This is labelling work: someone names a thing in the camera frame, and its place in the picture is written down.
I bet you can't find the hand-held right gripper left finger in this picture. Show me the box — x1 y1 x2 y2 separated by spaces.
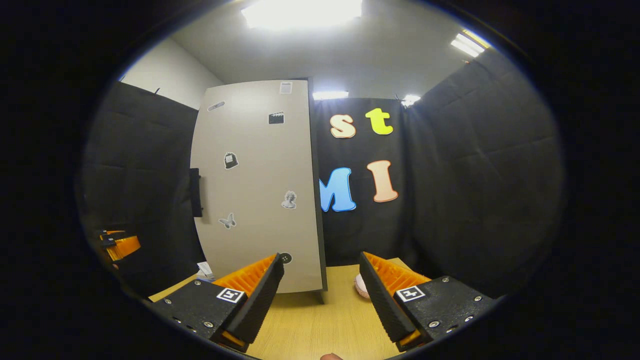
150 253 286 353

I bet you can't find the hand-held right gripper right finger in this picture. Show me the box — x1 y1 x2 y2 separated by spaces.
359 251 497 352

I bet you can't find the grey cabinet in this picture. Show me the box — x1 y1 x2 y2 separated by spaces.
306 76 329 304

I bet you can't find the black door handle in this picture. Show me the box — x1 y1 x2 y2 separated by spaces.
189 168 204 218

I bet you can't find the beige cabinet door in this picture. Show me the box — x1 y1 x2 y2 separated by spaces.
190 79 326 295

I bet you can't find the pink plush slipper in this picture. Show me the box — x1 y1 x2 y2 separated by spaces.
354 273 372 300

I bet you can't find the black backdrop cloth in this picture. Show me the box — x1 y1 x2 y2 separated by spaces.
80 47 566 301

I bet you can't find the narrow ceiling light panel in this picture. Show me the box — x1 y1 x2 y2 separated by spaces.
450 30 491 58

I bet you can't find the large ceiling light panel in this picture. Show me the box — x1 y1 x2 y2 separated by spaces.
240 0 363 31

